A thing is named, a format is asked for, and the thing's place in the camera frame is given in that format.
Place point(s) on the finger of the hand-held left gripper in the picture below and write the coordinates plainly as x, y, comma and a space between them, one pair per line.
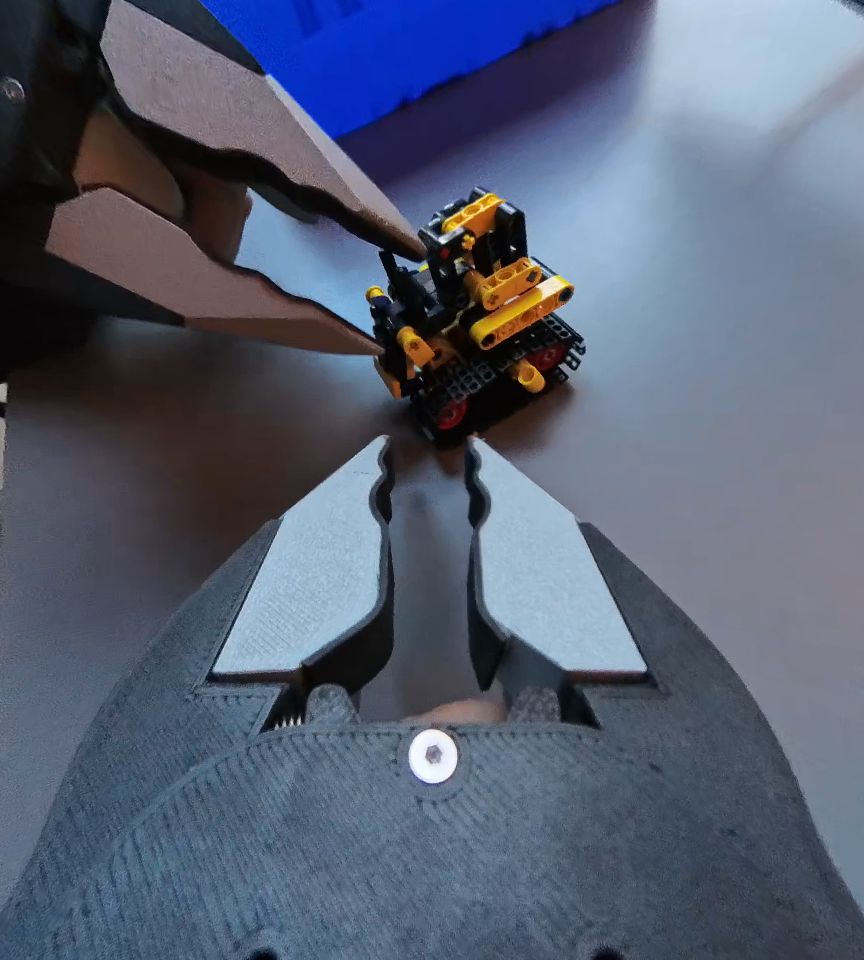
176, 277
214, 90

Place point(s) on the person's left hand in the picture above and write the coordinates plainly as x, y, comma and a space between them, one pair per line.
139, 172

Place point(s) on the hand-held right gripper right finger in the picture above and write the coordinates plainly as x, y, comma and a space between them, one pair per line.
552, 592

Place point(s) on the blue plastic bin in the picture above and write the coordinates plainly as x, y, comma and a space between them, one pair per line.
402, 52

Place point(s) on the yellow black lego vehicle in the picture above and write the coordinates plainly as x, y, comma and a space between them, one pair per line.
477, 322

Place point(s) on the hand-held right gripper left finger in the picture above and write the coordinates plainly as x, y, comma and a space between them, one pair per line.
304, 592

